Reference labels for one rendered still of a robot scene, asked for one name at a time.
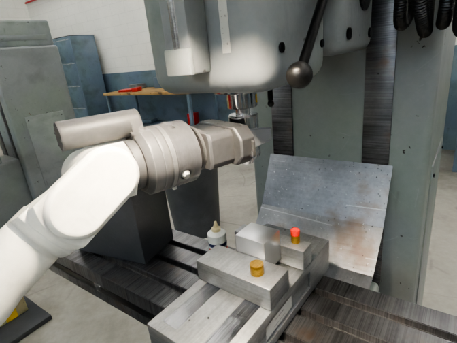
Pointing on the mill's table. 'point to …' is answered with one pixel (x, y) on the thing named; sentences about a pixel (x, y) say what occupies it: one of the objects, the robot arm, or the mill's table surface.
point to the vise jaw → (243, 276)
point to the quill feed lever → (295, 75)
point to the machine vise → (320, 248)
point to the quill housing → (242, 45)
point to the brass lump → (256, 268)
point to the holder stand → (135, 229)
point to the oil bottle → (217, 236)
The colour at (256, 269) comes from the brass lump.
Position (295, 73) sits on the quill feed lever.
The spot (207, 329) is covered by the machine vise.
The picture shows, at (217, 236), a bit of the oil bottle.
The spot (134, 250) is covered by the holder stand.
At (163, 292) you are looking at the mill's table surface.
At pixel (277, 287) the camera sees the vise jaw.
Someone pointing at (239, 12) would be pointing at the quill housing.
